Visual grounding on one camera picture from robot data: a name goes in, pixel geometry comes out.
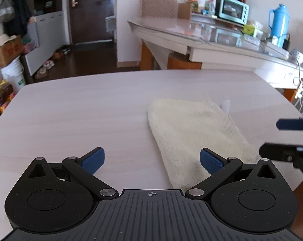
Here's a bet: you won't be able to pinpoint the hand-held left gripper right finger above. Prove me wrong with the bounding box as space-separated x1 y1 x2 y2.
187 148 284 201

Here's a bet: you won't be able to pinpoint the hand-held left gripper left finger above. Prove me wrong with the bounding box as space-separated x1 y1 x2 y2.
21 147 119 201

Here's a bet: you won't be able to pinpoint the cluster of cooking oil bottles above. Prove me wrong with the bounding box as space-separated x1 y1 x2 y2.
0 80 16 125

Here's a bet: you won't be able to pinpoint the dark wooden door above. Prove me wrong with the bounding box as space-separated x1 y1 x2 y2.
68 0 116 46

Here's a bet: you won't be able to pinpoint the white cables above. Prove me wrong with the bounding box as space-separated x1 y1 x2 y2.
292 56 303 114

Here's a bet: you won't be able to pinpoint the small plain cardboard box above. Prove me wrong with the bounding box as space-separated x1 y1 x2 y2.
178 3 192 19

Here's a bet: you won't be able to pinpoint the blue thermos jug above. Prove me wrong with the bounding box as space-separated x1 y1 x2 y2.
268 4 290 48

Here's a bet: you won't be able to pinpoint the straw hat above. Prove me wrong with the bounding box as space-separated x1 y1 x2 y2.
0 33 17 48

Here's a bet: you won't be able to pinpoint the cream towel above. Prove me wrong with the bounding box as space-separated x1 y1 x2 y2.
148 94 259 190

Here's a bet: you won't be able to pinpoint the grey hanging bag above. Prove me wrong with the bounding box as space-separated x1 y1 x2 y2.
0 0 15 23

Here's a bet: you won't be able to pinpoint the white plastic bucket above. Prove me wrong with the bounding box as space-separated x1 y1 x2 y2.
1 58 26 94

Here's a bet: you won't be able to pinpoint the teal toaster oven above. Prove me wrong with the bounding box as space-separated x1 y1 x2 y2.
210 0 250 26

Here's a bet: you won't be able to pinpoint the orange wooden stool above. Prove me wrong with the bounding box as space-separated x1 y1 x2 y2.
168 54 202 70

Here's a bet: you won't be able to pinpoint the pink cloth pile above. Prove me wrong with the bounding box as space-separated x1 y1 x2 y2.
22 36 39 54

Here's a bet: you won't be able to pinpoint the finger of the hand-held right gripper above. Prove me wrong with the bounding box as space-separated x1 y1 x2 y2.
259 143 303 162
276 114 303 132

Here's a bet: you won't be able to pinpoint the grey white hallway cabinet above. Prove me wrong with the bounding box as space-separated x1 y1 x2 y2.
24 0 68 77

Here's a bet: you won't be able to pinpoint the green tissue box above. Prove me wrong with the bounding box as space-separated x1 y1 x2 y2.
242 20 263 36

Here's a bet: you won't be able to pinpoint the white snack bag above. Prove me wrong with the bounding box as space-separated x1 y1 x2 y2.
205 0 216 15

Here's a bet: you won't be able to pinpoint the brown cardboard box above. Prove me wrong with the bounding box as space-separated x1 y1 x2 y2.
0 36 24 69

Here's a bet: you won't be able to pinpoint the dark hanging jacket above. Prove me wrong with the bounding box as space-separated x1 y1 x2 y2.
3 0 33 37

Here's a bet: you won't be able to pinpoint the row of shoes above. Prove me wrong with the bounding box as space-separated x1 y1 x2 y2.
35 45 73 79

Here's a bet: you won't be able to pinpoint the white glass-topped dining table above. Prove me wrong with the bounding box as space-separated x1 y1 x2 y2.
128 17 303 89

